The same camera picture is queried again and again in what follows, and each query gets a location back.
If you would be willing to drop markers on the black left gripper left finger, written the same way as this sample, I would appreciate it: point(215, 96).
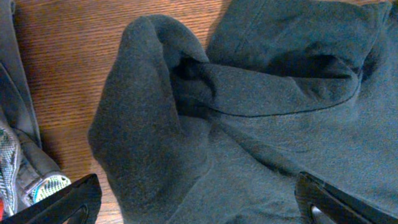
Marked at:
point(78, 203)

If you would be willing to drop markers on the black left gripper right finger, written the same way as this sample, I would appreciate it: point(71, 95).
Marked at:
point(320, 202)

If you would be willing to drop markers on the dark green Nike t-shirt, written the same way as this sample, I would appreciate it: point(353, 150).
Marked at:
point(188, 134)

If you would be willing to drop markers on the grey folded garment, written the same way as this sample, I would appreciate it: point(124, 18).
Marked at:
point(28, 174)

